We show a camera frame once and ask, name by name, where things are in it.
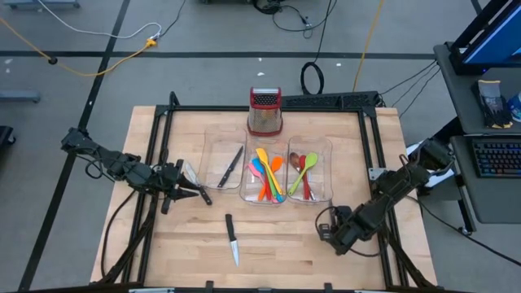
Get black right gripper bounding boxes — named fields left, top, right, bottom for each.
left=316, top=205, right=367, bottom=256

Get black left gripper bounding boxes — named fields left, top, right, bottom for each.
left=145, top=159, right=201, bottom=216

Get clear plastic bin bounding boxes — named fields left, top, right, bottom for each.
left=287, top=136, right=333, bottom=203
left=239, top=136, right=290, bottom=206
left=198, top=125, right=248, bottom=191

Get black steak knife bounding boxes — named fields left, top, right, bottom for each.
left=217, top=145, right=244, bottom=189

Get black handled paring knife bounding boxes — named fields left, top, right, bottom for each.
left=225, top=213, right=240, bottom=268

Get pink silicone spatula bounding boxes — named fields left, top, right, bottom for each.
left=247, top=162, right=278, bottom=203

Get blue silicone spatula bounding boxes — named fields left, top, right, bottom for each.
left=251, top=157, right=282, bottom=203

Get lime green silicone spoon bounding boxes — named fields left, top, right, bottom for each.
left=287, top=152, right=319, bottom=197

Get red silicone spoon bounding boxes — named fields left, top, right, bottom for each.
left=299, top=154, right=311, bottom=201

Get yellow silicone spatula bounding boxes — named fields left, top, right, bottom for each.
left=255, top=147, right=284, bottom=196

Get green silicone spatula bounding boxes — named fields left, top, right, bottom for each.
left=266, top=174, right=280, bottom=200

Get brown wooden spoon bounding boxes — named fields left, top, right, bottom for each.
left=289, top=152, right=315, bottom=202

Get orange silicone spatula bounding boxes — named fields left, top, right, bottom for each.
left=257, top=156, right=284, bottom=203

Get red and metal box grater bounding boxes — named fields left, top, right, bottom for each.
left=247, top=86, right=284, bottom=138

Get white paper sheet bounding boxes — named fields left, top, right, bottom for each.
left=405, top=142, right=455, bottom=187

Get black backlit keyboard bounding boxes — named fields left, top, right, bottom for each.
left=471, top=138, right=521, bottom=179

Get grey equipment cart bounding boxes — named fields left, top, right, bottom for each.
left=433, top=42, right=521, bottom=225

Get black chair base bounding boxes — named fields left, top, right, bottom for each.
left=0, top=125, right=16, bottom=147

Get grey floor stand base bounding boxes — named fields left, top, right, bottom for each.
left=0, top=90, right=42, bottom=103

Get grey work gloves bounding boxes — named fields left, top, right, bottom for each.
left=471, top=79, right=514, bottom=130

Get blue and white roll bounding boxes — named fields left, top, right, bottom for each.
left=508, top=92, right=521, bottom=123

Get black computer monitor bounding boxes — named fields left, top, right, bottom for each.
left=449, top=0, right=521, bottom=77

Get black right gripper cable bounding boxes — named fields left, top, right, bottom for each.
left=315, top=205, right=339, bottom=229

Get black aluminium table frame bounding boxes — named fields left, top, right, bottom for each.
left=95, top=91, right=439, bottom=292

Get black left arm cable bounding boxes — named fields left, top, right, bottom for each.
left=100, top=189, right=139, bottom=278

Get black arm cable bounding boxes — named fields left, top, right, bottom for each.
left=100, top=189, right=139, bottom=278
left=396, top=190, right=521, bottom=268

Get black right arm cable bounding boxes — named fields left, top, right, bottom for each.
left=396, top=190, right=521, bottom=268

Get yellow extension cable with plug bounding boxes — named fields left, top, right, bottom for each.
left=0, top=15, right=158, bottom=77

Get black coiled cable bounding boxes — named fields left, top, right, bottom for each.
left=300, top=0, right=337, bottom=96

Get black cables to cart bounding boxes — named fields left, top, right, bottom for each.
left=378, top=59, right=441, bottom=119

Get white floor cable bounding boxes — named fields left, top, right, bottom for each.
left=36, top=0, right=163, bottom=41

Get black cable tangle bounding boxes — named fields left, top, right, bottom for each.
left=252, top=0, right=339, bottom=40

